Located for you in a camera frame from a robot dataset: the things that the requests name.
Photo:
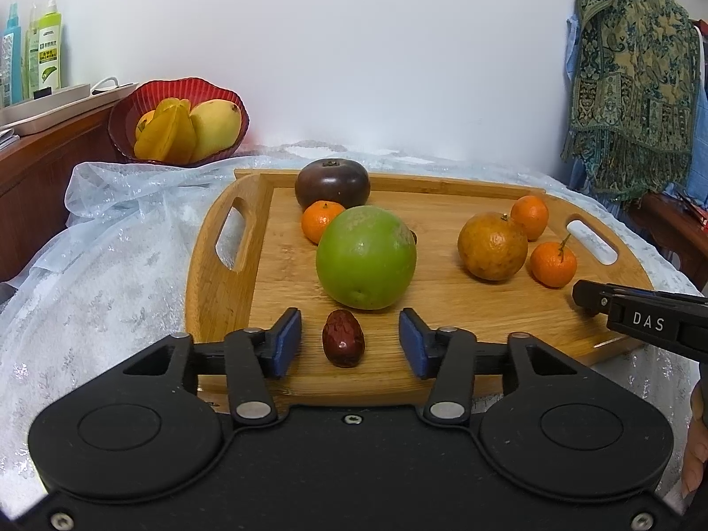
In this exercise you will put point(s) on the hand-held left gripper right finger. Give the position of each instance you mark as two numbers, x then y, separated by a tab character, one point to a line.
417	343

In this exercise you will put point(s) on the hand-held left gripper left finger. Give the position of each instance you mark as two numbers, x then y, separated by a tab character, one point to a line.
285	343

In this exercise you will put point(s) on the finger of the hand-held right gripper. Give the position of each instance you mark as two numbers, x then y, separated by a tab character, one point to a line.
591	297

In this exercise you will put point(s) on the wooden tray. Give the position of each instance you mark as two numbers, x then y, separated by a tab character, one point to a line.
442	310

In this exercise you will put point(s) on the tangerine with stem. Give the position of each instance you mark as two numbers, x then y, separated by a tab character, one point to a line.
553	265

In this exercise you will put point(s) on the green round citrus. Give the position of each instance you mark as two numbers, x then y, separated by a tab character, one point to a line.
365	260

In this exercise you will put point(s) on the large orange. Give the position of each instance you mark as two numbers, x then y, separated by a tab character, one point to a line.
492	249

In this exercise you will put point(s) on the small tangerine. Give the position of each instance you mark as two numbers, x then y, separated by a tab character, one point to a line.
319	225

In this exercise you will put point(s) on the dark purple tomato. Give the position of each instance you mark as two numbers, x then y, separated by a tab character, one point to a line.
332	188

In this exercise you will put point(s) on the person's right hand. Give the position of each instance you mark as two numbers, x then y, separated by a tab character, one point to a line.
699	442

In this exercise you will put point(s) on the wooden chair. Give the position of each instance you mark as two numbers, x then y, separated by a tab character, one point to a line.
669	221

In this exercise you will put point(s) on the red items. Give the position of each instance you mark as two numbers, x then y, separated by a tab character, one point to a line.
694	207

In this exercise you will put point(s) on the green patterned shawl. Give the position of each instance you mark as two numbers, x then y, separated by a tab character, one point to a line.
630	77

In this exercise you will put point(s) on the yellow mango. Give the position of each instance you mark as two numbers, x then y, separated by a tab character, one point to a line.
215	127

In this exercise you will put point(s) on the yellow starfruit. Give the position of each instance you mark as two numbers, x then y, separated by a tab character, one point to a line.
166	135

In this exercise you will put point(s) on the red fruit bowl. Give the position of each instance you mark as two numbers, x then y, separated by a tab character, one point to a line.
119	121

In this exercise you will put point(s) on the wooden cabinet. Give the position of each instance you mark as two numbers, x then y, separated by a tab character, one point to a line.
38	193

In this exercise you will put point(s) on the white tray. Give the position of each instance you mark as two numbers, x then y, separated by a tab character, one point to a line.
55	105

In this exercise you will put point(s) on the stack of papers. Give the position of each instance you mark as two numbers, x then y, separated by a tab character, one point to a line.
8	138

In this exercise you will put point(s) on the green spray bottle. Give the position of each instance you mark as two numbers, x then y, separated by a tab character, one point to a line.
48	50

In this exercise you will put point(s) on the pale green bottle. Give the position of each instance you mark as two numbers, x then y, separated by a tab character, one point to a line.
31	55

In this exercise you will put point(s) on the teal spray bottle white label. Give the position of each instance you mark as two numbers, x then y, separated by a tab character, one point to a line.
11	55

